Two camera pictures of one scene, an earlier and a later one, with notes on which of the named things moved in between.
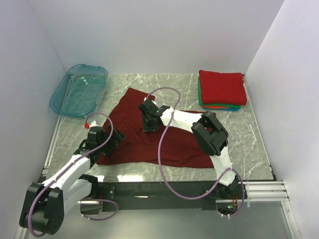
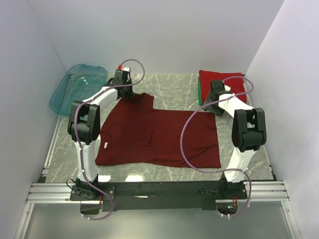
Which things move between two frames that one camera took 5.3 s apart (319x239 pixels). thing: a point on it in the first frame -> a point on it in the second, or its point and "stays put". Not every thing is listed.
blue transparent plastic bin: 79,90 stays put
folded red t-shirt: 222,88 stays put
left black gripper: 116,137 -> 130,94
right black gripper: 146,127 -> 219,111
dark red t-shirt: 180,147 stays put
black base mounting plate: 152,196 stays put
